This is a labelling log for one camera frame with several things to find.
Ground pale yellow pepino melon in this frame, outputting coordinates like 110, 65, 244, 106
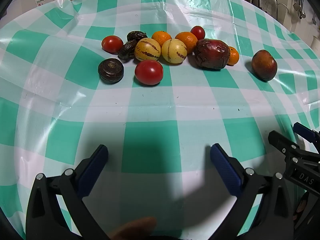
161, 38, 188, 65

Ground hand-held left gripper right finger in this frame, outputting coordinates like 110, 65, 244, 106
210, 143, 294, 240

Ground striped yellow pepino melon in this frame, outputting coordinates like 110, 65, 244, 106
134, 38, 161, 62

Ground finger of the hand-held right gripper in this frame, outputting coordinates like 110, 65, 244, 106
293, 122, 320, 143
268, 131, 320, 164

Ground green white checked tablecloth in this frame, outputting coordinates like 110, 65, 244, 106
0, 0, 320, 240

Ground person's left hand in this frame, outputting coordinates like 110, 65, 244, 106
110, 217, 158, 240

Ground large wrinkled passion fruit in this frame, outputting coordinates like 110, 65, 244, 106
194, 39, 230, 70

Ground orange mandarin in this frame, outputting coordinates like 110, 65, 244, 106
226, 46, 240, 66
151, 30, 172, 47
175, 31, 198, 55

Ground dark brown water chestnut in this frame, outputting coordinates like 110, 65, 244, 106
126, 31, 148, 42
118, 40, 138, 60

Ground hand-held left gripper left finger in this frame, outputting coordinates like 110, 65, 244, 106
26, 144, 110, 240

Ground smooth red passion fruit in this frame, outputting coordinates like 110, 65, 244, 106
251, 50, 278, 82

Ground hanging metal utensils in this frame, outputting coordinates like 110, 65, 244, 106
290, 0, 307, 19

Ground small red tomato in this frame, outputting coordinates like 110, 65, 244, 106
190, 26, 206, 40

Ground large red tomato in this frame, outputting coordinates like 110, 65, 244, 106
134, 60, 164, 86

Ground metal faucet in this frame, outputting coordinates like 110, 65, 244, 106
276, 3, 290, 20

